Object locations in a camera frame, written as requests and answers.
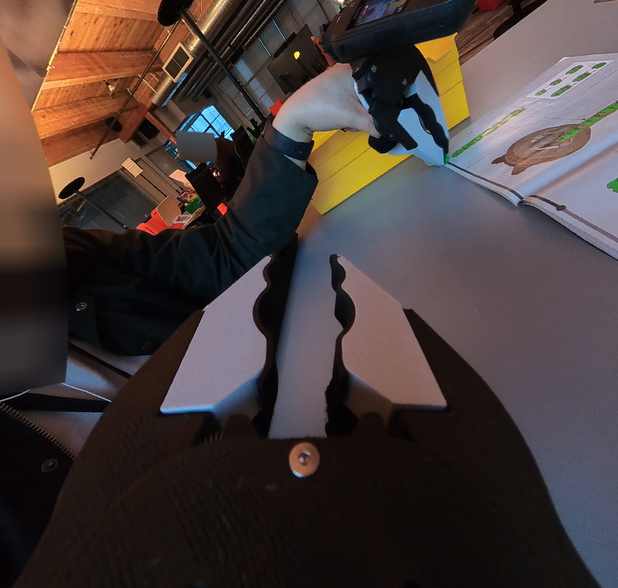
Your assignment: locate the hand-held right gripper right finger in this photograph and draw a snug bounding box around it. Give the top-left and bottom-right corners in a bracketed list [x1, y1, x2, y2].
[325, 254, 447, 436]

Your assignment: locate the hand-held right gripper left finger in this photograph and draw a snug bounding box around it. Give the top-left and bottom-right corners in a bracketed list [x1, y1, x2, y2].
[159, 255, 280, 438]

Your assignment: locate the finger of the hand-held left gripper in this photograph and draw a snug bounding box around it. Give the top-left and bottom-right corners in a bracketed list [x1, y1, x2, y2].
[389, 108, 447, 166]
[410, 69, 451, 161]

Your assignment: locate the person's left forearm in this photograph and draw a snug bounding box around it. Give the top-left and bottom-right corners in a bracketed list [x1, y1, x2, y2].
[63, 134, 319, 309]

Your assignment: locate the grey desk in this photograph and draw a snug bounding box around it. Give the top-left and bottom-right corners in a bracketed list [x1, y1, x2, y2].
[268, 0, 618, 588]

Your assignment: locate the black wrist band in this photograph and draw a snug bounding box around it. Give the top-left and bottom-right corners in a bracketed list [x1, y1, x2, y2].
[261, 115, 314, 161]

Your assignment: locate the dark computer monitor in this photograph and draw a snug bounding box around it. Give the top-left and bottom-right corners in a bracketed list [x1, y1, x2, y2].
[267, 24, 322, 97]

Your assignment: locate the open instruction booklet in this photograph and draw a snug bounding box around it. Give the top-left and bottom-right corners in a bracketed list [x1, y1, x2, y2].
[444, 52, 618, 261]

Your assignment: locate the black round-base stand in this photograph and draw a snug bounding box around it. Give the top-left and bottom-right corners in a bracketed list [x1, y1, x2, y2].
[57, 177, 131, 231]
[156, 0, 276, 125]

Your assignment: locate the silver ventilation duct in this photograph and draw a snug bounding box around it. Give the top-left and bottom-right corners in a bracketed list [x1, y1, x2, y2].
[150, 0, 290, 106]

